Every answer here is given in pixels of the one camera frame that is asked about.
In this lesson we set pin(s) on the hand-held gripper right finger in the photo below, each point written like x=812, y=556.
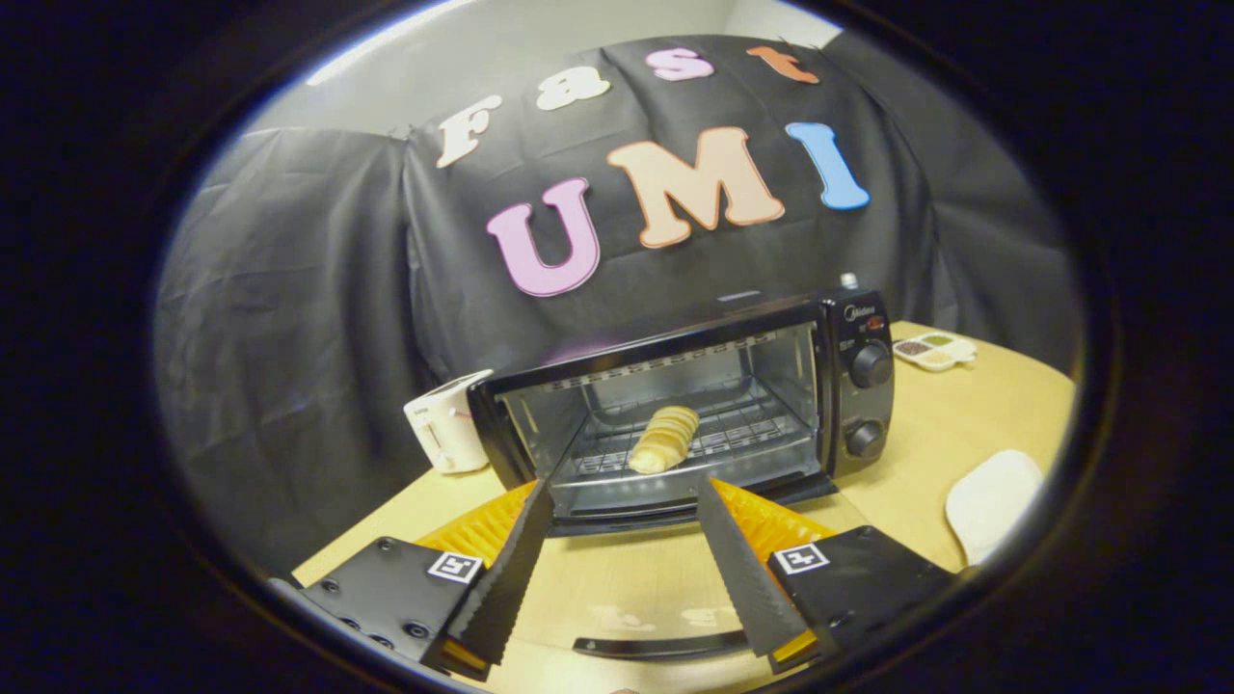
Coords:
x=747, y=578

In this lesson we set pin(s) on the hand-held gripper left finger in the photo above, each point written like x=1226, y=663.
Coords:
x=506, y=578

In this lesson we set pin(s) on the striped bread roll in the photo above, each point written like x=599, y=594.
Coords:
x=665, y=439

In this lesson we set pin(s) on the black toaster oven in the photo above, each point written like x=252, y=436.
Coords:
x=868, y=405

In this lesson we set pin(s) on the white toaster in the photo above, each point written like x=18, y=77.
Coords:
x=442, y=429

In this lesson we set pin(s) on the white plate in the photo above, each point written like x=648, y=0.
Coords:
x=993, y=501

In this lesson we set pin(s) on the white divided condiment dish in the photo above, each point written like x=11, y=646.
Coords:
x=933, y=352

